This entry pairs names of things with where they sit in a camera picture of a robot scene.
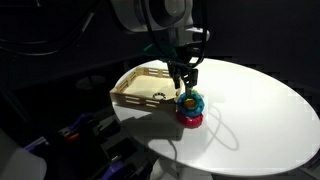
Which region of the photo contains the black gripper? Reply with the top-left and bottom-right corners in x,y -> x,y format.
165,45 -> 202,98

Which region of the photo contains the wooden slatted tray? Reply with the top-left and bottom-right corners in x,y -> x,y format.
109,65 -> 185,113

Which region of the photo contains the purple clamp part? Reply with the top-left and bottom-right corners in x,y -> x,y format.
70,113 -> 95,130
105,159 -> 130,180

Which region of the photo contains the lilac strip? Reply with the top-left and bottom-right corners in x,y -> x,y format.
23,136 -> 48,152

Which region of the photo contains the white rounded object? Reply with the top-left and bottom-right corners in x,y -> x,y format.
0,128 -> 48,180

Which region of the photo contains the orange toy ring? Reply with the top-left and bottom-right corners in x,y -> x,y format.
184,99 -> 199,110

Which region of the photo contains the black and white toy ring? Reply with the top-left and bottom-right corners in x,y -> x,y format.
152,91 -> 167,101

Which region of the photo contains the teal camera mount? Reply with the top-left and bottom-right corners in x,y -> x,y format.
142,44 -> 178,63

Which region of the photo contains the red toy ring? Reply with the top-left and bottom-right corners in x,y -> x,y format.
175,111 -> 204,130

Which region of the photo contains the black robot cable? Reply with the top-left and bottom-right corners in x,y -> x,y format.
141,0 -> 210,73

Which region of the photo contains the white table pedestal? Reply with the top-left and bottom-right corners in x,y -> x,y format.
149,158 -> 214,180

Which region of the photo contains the orange clamp handle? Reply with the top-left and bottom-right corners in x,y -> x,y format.
64,132 -> 81,142

